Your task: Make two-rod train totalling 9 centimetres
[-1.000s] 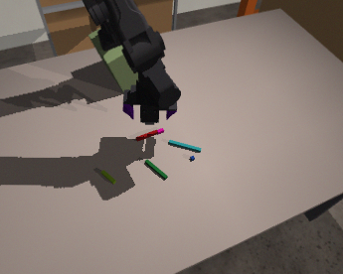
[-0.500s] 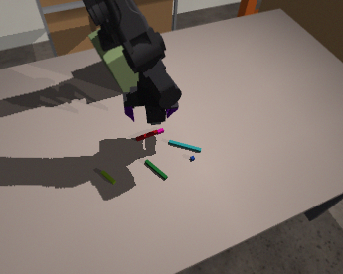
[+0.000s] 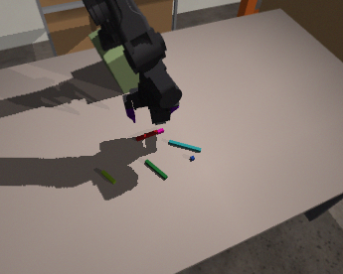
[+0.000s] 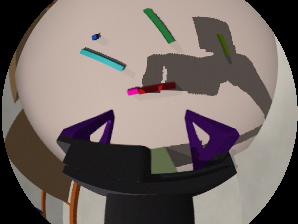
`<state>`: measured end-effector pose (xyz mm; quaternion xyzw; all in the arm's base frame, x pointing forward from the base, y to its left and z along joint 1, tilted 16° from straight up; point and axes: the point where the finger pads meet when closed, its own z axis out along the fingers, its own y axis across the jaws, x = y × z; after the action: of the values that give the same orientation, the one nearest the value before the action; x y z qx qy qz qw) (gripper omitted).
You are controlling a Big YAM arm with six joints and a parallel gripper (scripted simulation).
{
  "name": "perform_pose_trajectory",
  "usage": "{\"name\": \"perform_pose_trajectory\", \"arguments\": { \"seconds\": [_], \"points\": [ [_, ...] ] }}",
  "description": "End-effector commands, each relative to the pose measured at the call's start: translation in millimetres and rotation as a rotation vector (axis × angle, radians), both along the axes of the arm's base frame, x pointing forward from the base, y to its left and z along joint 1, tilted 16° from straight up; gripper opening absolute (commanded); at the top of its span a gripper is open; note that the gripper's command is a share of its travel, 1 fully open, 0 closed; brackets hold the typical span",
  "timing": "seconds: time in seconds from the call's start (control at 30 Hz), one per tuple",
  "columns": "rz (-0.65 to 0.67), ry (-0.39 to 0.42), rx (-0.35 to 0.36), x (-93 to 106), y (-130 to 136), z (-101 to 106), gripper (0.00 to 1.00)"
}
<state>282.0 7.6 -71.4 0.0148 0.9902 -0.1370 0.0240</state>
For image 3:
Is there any turquoise rod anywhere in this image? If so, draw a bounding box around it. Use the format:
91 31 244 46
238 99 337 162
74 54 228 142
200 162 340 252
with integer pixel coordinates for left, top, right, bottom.
169 140 202 153

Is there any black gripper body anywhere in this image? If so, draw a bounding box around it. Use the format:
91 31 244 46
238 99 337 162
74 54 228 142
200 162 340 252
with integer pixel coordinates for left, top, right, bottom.
122 81 180 110

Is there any dark red rod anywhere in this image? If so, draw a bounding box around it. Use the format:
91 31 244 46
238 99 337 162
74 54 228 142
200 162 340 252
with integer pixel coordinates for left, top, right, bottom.
136 130 158 142

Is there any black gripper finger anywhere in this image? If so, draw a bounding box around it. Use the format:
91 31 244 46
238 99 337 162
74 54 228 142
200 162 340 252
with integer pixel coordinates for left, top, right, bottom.
170 106 179 113
125 108 135 123

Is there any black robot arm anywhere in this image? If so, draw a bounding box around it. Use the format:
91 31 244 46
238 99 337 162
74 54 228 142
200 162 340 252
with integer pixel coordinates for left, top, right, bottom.
84 0 182 125

